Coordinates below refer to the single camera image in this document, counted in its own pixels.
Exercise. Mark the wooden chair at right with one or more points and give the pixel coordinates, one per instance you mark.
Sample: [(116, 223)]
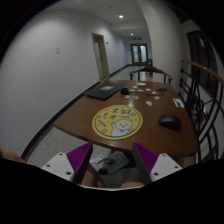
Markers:
[(203, 96)]

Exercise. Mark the black closed laptop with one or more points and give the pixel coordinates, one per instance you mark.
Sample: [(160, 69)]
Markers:
[(104, 91)]

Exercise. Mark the white card on table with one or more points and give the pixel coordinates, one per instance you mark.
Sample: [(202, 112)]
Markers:
[(149, 103)]

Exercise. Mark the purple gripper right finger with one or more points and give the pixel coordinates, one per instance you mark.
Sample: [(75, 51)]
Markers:
[(153, 166)]

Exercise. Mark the green bag under table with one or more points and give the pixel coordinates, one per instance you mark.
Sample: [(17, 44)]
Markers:
[(113, 163)]

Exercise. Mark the white paper booklet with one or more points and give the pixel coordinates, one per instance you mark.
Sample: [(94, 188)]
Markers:
[(178, 103)]

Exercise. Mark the round yellow cat mousepad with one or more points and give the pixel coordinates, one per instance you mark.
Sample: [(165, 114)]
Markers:
[(117, 122)]

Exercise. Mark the beige side door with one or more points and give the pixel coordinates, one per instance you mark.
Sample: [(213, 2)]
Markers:
[(100, 55)]

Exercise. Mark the small black box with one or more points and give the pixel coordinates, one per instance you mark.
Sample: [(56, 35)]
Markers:
[(124, 91)]

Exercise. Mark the wooden chair at far end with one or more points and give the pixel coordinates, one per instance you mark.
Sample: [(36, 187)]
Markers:
[(167, 78)]

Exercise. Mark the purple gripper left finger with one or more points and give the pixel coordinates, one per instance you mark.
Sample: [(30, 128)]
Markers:
[(70, 166)]

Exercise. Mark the brown wooden table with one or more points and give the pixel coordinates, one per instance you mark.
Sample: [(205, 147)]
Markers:
[(151, 116)]

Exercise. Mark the green exit sign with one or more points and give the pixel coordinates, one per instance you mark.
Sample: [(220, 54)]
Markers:
[(137, 38)]

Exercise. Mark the double glass door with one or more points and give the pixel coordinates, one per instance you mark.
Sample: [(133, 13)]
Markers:
[(139, 53)]

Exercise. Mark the black computer mouse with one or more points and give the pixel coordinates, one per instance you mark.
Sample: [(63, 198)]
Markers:
[(171, 122)]

